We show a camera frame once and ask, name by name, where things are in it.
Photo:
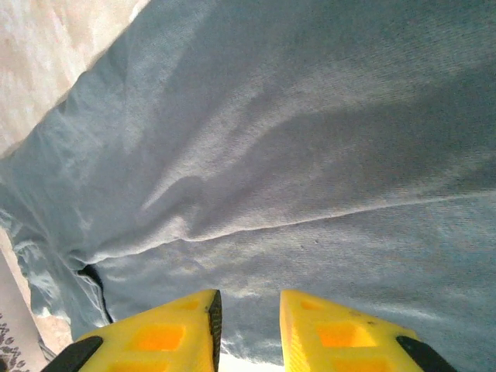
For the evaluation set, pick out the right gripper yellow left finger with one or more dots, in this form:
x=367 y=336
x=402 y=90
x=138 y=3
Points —
x=155 y=341

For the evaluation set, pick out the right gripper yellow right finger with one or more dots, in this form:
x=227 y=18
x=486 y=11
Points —
x=341 y=337

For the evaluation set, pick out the grey t-shirt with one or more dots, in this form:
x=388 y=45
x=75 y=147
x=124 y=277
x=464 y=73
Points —
x=271 y=155

